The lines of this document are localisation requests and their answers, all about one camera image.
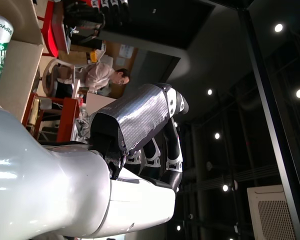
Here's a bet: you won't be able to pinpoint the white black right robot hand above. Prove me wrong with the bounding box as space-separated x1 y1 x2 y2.
0 82 191 240

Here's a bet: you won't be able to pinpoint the green white Chilsung cider can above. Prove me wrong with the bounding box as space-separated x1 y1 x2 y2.
0 12 15 93

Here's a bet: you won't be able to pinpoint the open cardboard box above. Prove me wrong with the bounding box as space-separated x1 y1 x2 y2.
0 0 49 123

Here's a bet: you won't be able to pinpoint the white flat panel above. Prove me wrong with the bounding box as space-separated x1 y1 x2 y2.
85 91 119 113

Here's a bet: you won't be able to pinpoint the white round chair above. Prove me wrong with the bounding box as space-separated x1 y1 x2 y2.
41 57 89 99

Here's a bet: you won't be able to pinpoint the man in white shirt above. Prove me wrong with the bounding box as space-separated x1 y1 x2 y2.
56 61 131 99

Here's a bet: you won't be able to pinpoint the black bags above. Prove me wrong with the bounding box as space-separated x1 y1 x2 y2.
62 0 132 51

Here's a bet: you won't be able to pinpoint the white ceiling air conditioner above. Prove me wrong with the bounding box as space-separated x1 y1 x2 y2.
246 184 297 240

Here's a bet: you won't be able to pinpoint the orange metal desk frame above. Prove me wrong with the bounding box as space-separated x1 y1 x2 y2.
21 92 81 144

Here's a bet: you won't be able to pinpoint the red orange frame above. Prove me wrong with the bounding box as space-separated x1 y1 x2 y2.
36 0 67 59

